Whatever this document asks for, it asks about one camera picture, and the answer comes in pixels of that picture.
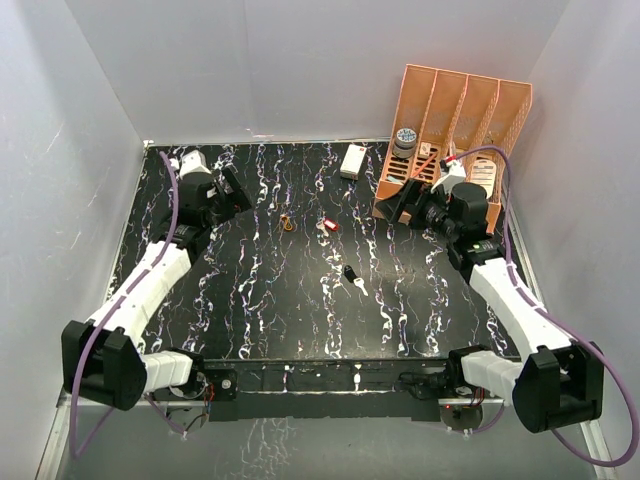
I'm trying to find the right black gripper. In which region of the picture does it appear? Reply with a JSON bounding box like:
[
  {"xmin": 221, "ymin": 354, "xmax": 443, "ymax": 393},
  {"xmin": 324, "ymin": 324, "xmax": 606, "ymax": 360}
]
[{"xmin": 376, "ymin": 179, "xmax": 460, "ymax": 241}]

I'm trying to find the orange keyring carabiner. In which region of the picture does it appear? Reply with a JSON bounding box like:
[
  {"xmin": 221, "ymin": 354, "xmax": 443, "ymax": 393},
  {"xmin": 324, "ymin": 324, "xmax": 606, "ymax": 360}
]
[{"xmin": 280, "ymin": 215, "xmax": 295, "ymax": 232}]

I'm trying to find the key with red tag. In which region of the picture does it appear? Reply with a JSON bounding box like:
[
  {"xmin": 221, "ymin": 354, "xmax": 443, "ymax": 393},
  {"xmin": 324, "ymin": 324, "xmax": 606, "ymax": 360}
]
[{"xmin": 316, "ymin": 218, "xmax": 339, "ymax": 237}]

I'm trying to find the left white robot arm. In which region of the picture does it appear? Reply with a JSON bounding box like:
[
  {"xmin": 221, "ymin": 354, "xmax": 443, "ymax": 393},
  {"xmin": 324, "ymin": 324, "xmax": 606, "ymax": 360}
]
[{"xmin": 61, "ymin": 166, "xmax": 252, "ymax": 411}]

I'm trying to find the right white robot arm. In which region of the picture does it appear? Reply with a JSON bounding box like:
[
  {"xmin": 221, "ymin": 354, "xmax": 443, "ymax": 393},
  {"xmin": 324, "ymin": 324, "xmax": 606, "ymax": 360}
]
[{"xmin": 376, "ymin": 179, "xmax": 604, "ymax": 433}]

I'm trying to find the grey round tape tin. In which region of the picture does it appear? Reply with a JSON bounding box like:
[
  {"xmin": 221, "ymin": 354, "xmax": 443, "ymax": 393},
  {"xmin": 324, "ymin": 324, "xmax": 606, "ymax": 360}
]
[{"xmin": 392, "ymin": 127, "xmax": 418, "ymax": 159}]

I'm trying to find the white small box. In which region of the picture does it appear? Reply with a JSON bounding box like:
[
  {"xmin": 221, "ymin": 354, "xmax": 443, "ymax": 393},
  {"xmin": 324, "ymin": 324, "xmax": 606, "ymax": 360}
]
[{"xmin": 339, "ymin": 144, "xmax": 367, "ymax": 180}]

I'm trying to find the white labelled package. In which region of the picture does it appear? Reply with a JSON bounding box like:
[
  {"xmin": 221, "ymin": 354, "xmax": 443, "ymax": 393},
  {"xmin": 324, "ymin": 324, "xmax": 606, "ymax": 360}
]
[{"xmin": 469, "ymin": 158, "xmax": 497, "ymax": 198}]

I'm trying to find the orange file organizer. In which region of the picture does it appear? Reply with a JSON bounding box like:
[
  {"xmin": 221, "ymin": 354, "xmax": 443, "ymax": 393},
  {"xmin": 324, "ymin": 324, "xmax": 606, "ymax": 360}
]
[{"xmin": 373, "ymin": 64, "xmax": 533, "ymax": 218}]

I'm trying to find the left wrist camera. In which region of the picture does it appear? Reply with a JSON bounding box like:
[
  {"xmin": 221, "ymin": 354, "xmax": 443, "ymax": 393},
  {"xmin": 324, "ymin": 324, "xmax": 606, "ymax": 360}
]
[{"xmin": 169, "ymin": 150, "xmax": 211, "ymax": 179}]

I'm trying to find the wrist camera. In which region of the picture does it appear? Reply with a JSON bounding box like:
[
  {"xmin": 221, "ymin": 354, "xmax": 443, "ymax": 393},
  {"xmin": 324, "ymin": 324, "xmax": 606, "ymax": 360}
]
[
  {"xmin": 431, "ymin": 156, "xmax": 466, "ymax": 195},
  {"xmin": 169, "ymin": 150, "xmax": 211, "ymax": 179}
]

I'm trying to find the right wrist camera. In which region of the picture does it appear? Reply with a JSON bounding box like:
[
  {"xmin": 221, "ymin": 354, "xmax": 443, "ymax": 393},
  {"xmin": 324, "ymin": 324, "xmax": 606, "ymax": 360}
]
[{"xmin": 431, "ymin": 156, "xmax": 466, "ymax": 195}]

